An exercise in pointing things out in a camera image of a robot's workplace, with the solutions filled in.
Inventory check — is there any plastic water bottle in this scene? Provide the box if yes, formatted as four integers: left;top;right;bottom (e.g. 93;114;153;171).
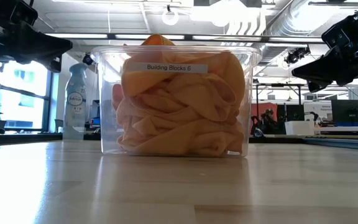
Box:
62;62;89;141

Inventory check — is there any black ceiling spotlight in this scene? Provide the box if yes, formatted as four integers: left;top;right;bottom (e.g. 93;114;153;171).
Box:
284;45;312;65

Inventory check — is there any orange microfiber towel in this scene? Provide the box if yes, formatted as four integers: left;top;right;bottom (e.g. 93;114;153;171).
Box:
116;119;245;157
113;74;241;125
121;33;247;97

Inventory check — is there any white box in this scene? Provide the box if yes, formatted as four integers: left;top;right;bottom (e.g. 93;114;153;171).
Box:
284;120;316;136

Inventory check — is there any white ceiling ring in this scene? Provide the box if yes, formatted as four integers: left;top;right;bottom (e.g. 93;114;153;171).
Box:
162;9;180;26

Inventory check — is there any black monitor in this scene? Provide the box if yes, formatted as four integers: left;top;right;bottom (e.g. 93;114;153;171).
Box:
331;99;358;124

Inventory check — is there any red panel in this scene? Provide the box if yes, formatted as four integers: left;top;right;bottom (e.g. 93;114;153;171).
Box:
250;101;278;125

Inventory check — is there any silver ventilation duct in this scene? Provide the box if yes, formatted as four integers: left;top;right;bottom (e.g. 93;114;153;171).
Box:
256;0;358;63

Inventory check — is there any clear plastic bin, white label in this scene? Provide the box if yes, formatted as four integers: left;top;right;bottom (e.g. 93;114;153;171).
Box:
90;45;262;158

